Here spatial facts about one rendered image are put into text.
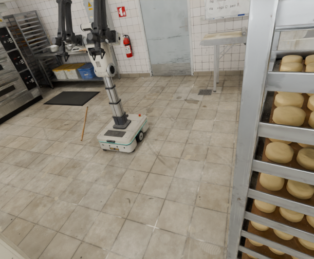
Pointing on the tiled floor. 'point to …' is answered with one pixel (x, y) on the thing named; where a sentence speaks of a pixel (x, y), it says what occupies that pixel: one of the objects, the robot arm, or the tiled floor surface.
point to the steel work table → (71, 56)
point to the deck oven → (4, 72)
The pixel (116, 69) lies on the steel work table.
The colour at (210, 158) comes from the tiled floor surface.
